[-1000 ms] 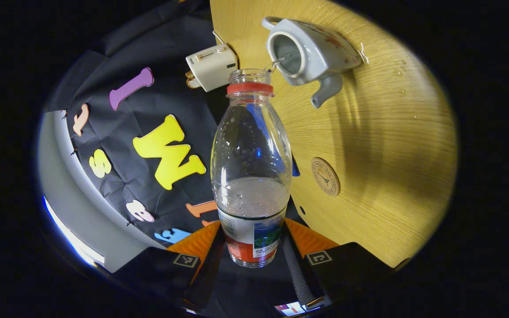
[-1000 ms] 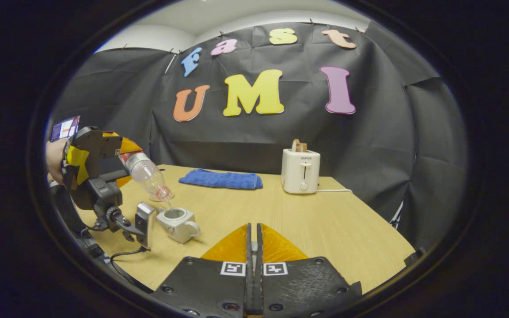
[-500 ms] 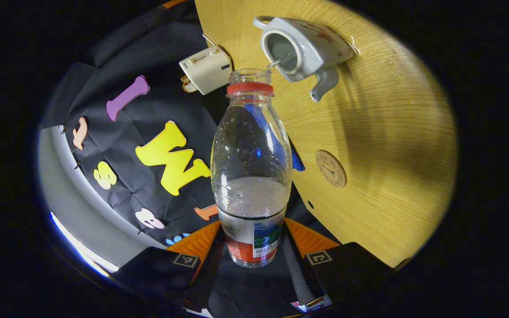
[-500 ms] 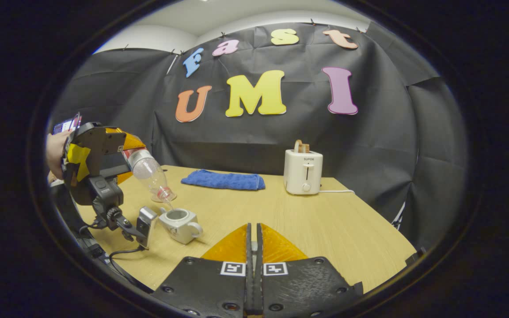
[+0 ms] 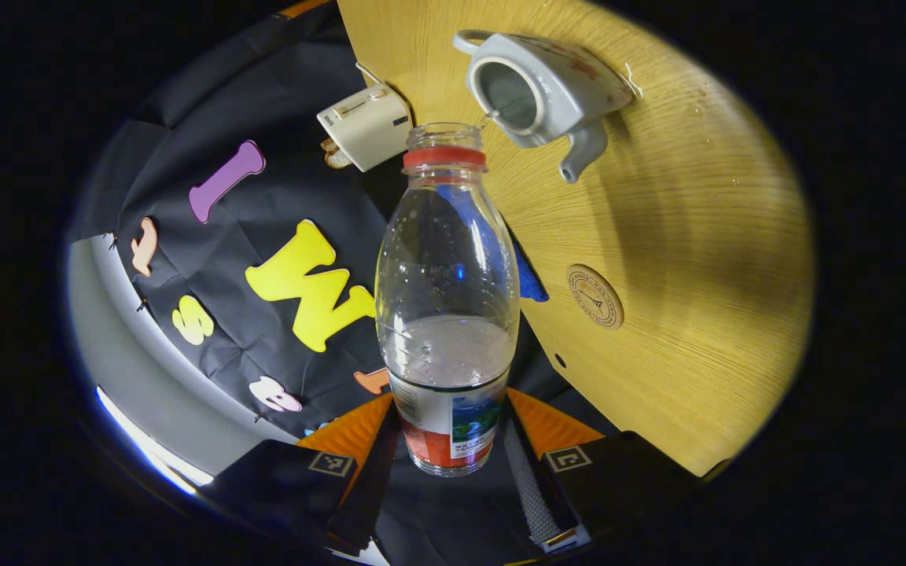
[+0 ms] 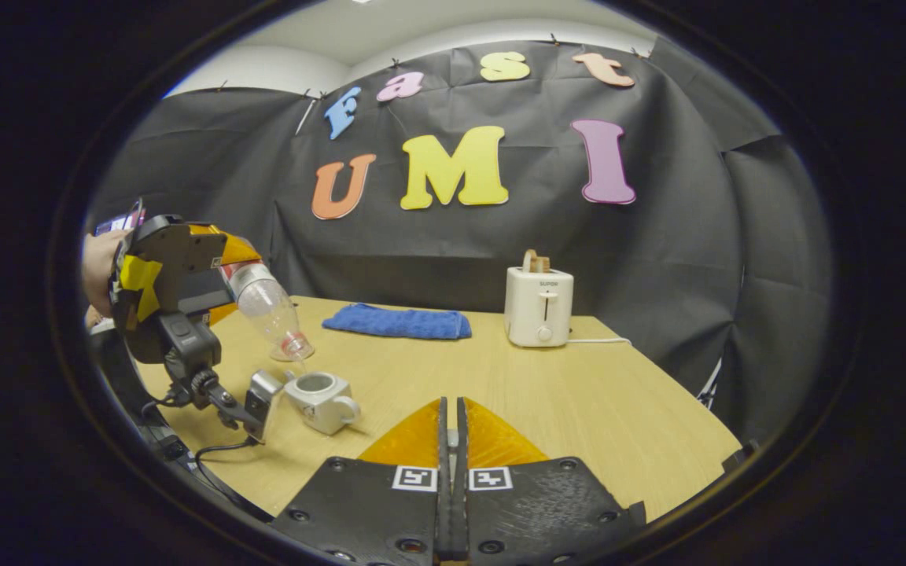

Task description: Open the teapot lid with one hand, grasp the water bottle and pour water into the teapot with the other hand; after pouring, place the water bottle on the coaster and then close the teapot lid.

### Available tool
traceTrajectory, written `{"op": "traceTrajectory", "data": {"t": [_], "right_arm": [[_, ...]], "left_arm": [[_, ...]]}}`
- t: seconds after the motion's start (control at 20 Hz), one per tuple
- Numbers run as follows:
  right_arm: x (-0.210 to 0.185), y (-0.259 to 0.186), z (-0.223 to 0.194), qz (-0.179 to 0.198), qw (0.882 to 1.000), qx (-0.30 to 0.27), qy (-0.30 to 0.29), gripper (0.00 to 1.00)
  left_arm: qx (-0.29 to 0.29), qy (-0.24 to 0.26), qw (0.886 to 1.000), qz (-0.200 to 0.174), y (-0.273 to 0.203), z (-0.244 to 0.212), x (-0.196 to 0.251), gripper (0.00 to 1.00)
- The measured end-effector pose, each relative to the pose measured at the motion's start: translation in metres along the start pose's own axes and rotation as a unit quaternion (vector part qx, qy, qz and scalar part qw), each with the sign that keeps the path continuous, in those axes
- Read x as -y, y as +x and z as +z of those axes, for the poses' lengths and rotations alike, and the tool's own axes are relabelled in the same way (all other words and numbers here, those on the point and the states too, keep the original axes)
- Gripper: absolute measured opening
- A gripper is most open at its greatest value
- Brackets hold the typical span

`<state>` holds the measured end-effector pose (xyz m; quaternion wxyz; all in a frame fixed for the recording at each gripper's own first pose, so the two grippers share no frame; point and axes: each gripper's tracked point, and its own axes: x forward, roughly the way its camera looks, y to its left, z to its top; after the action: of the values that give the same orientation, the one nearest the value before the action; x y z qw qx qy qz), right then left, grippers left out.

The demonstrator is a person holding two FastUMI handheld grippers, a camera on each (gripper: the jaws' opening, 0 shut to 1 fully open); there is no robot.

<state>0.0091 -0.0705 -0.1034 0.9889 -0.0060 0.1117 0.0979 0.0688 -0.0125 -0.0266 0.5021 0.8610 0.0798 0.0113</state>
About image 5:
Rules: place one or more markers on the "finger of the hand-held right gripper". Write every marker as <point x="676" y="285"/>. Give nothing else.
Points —
<point x="305" y="7"/>

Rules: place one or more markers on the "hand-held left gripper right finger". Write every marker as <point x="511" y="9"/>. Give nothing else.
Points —
<point x="528" y="487"/>

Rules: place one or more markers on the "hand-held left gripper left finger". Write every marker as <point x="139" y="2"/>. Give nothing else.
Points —
<point x="374" y="479"/>

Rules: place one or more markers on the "clear plastic water bottle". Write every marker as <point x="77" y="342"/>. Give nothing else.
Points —
<point x="445" y="362"/>

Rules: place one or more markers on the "round wooden coaster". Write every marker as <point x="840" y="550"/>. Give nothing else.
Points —
<point x="594" y="296"/>

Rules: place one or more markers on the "white ceramic teacup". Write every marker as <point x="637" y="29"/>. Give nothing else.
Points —
<point x="571" y="79"/>

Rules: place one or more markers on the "white toaster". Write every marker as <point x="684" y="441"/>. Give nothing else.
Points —
<point x="362" y="130"/>

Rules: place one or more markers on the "bread slices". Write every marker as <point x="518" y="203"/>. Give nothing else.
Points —
<point x="335" y="155"/>

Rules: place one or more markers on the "blue towel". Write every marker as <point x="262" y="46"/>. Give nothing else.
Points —
<point x="530" y="279"/>

